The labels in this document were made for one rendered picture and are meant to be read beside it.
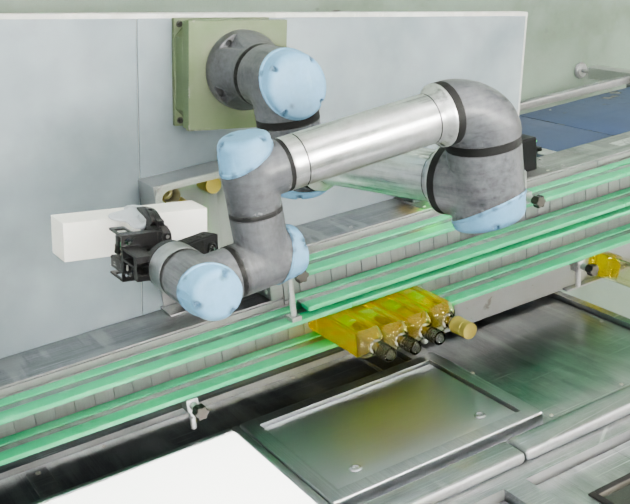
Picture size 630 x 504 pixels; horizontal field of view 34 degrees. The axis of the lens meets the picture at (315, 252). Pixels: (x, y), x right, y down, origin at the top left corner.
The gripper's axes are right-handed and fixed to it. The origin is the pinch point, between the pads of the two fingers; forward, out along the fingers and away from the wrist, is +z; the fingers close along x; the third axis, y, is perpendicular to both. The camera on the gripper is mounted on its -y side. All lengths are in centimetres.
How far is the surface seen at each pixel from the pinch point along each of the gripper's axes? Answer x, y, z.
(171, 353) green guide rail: 29.5, -13.7, 17.1
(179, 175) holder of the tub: -1.5, -21.3, 29.9
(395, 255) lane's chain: 18, -68, 21
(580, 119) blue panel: 0, -157, 58
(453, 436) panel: 41, -54, -18
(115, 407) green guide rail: 38.6, -2.7, 18.0
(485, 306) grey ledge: 34, -94, 21
